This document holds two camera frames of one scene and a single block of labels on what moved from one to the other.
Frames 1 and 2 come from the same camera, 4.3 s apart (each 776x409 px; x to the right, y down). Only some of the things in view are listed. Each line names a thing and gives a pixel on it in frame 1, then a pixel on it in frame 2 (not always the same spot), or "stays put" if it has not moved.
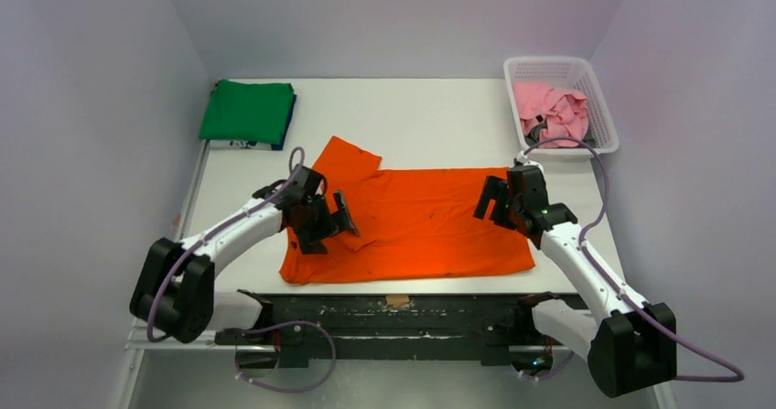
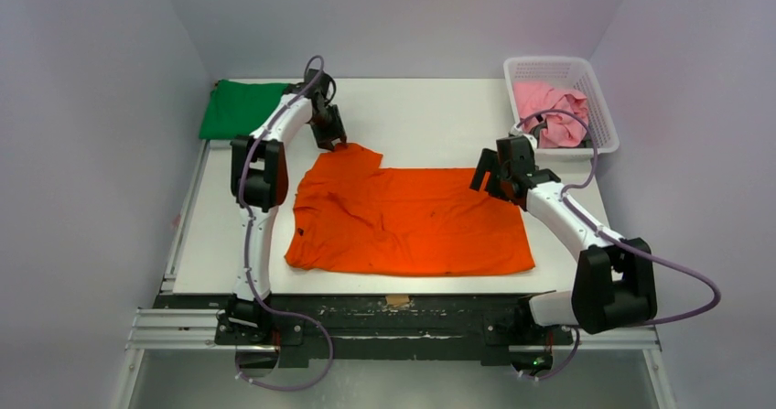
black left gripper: [328, 222] → [335, 133]
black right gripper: [501, 202] → [493, 176]
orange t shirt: [411, 223] stays put
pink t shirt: [564, 115] stays put
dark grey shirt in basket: [533, 136] stays put
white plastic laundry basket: [560, 108] stays put
